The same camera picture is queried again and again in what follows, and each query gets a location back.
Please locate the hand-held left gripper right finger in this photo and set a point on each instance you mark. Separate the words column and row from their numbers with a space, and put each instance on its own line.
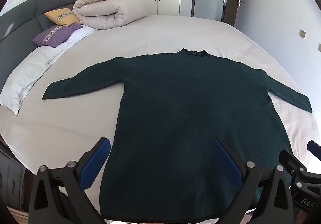
column 227, row 157

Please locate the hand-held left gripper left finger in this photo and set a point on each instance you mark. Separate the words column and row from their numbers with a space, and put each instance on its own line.
column 96, row 157

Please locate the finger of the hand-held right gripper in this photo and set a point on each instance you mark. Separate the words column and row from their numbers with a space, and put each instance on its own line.
column 316, row 148
column 292, row 163

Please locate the dark green sweater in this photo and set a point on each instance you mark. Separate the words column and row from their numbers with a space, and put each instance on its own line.
column 180, row 118

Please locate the grey nightstand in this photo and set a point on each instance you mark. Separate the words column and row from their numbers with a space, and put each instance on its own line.
column 11, row 178

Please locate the white pillow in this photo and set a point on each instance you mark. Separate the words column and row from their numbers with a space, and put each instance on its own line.
column 25, row 73

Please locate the purple patterned pillow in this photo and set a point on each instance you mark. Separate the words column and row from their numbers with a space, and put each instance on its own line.
column 54, row 35

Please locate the bed with white sheet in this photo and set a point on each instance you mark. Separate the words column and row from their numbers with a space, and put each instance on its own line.
column 155, row 35

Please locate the yellow patterned pillow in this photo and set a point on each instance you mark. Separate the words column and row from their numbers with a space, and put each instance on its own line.
column 64, row 17

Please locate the folded beige duvet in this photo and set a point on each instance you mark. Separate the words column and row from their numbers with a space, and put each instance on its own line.
column 110, row 9

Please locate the grey upholstered headboard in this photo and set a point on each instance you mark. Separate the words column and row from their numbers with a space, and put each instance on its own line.
column 17, row 20

